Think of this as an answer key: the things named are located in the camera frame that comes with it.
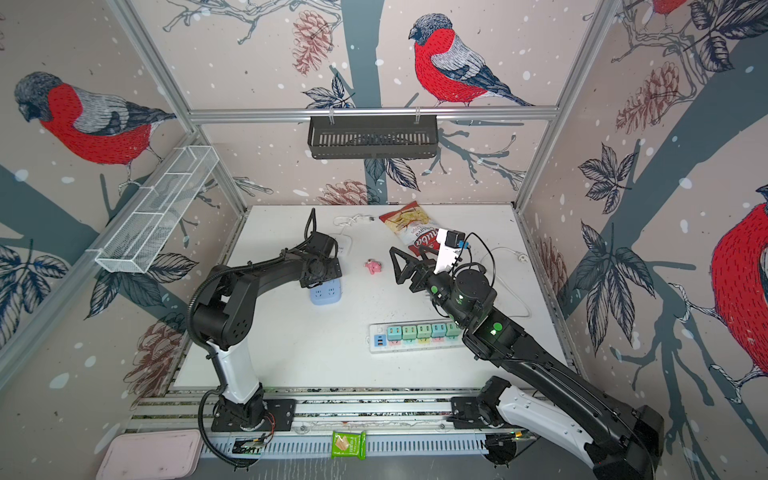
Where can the white square socket cube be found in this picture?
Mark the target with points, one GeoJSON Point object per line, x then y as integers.
{"type": "Point", "coordinates": [344, 243]}

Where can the red white chips bag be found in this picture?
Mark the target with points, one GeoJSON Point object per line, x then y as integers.
{"type": "Point", "coordinates": [415, 228]}

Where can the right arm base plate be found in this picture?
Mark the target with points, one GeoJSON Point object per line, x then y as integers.
{"type": "Point", "coordinates": [472, 413]}

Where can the pink tray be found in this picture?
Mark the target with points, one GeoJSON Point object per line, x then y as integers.
{"type": "Point", "coordinates": [153, 455]}

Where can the blue square socket cube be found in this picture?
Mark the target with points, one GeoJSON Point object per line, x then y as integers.
{"type": "Point", "coordinates": [327, 293]}

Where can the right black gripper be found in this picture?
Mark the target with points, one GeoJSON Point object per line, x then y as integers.
{"type": "Point", "coordinates": [420, 268]}

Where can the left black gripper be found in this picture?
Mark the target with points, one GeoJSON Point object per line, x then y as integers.
{"type": "Point", "coordinates": [334, 271]}

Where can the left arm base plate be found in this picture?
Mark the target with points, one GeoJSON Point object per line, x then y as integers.
{"type": "Point", "coordinates": [276, 414]}

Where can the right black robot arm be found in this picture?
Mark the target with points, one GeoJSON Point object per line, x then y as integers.
{"type": "Point", "coordinates": [614, 439]}

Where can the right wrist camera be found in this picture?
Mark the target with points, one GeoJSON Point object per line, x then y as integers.
{"type": "Point", "coordinates": [451, 245]}

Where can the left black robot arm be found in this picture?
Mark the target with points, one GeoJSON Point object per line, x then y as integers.
{"type": "Point", "coordinates": [220, 316]}

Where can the light green charger plug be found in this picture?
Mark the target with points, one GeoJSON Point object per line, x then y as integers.
{"type": "Point", "coordinates": [453, 330]}

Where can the white mesh wall shelf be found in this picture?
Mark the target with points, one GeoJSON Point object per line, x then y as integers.
{"type": "Point", "coordinates": [141, 237]}

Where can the white multicolour power strip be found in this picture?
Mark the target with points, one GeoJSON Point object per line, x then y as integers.
{"type": "Point", "coordinates": [378, 343]}

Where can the black hanging wire basket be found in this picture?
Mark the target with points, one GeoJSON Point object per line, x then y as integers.
{"type": "Point", "coordinates": [373, 137]}

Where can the teal charger plug front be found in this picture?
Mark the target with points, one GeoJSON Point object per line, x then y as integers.
{"type": "Point", "coordinates": [438, 330]}

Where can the green snack packet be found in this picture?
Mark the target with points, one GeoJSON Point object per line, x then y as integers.
{"type": "Point", "coordinates": [349, 445]}

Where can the teal charger plug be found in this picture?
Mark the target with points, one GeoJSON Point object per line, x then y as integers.
{"type": "Point", "coordinates": [394, 333]}
{"type": "Point", "coordinates": [438, 330]}

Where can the pink pig toy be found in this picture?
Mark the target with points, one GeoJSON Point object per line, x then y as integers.
{"type": "Point", "coordinates": [373, 266]}

